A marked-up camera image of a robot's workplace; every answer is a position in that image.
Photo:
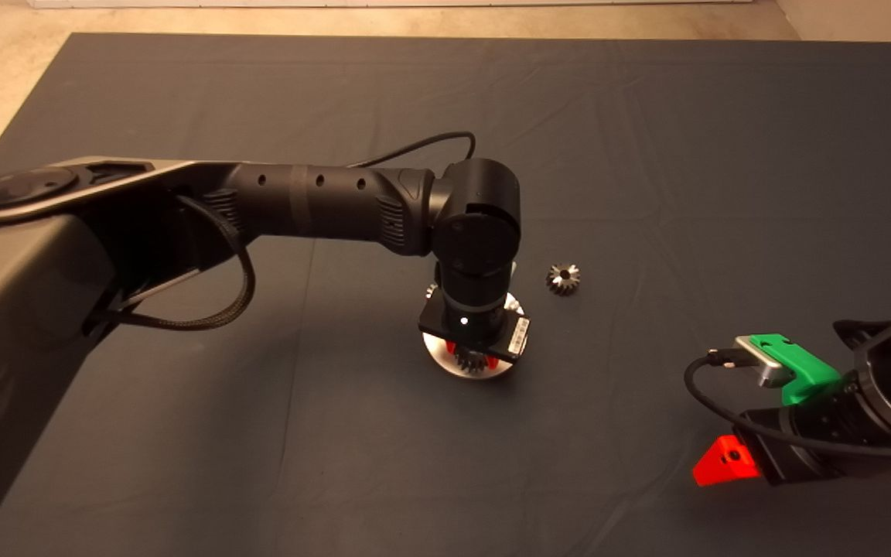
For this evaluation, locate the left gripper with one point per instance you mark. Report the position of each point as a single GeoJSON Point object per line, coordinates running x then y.
{"type": "Point", "coordinates": [445, 329]}

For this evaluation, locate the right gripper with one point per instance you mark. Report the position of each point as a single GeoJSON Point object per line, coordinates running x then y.
{"type": "Point", "coordinates": [817, 441]}

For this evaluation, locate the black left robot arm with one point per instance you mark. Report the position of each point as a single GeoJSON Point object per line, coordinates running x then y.
{"type": "Point", "coordinates": [322, 205]}

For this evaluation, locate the round metal carrier plate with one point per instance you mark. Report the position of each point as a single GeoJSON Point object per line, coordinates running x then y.
{"type": "Point", "coordinates": [438, 360]}

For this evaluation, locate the dark grey table cloth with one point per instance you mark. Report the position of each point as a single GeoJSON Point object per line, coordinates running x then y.
{"type": "Point", "coordinates": [646, 155]}

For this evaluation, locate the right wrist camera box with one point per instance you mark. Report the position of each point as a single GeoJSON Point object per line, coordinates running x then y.
{"type": "Point", "coordinates": [766, 362]}

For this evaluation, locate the right green camera mount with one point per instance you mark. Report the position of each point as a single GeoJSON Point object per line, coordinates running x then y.
{"type": "Point", "coordinates": [805, 377]}

